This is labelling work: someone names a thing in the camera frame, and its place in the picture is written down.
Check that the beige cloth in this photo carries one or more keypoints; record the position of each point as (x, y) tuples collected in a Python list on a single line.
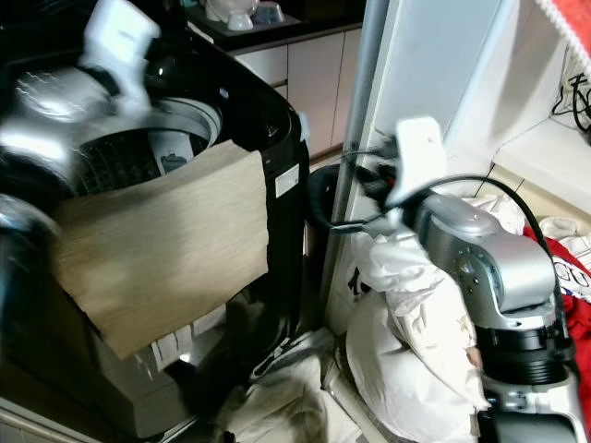
[(162, 258)]

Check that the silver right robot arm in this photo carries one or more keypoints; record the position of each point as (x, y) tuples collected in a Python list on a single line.
[(489, 268)]

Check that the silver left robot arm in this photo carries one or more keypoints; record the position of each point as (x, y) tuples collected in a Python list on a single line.
[(26, 148)]

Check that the black top-load washing machine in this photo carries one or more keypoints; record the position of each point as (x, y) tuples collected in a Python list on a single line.
[(268, 120)]

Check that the black round bin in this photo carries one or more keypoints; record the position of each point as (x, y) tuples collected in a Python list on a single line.
[(323, 198)]

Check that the beige kitchen cabinet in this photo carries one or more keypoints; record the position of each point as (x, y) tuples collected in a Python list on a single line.
[(319, 83)]

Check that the white garment pile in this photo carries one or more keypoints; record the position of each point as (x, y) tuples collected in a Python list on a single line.
[(406, 360)]

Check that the small blue bowl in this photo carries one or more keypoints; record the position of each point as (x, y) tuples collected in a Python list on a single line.
[(268, 13)]

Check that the red garment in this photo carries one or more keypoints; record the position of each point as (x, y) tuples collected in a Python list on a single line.
[(574, 314)]

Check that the white cloth on floor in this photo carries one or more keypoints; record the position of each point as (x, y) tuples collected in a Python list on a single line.
[(277, 401)]

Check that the red white fringed cloth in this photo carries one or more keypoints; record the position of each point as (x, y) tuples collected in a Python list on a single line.
[(568, 23)]

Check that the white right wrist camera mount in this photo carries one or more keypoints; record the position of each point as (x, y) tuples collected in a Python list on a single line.
[(420, 152)]

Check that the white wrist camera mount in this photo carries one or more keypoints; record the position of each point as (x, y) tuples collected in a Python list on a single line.
[(420, 152), (120, 46)]

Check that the grey door frame post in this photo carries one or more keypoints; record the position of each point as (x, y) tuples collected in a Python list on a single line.
[(360, 92)]

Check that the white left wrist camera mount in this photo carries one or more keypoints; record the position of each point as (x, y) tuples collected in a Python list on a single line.
[(120, 46)]

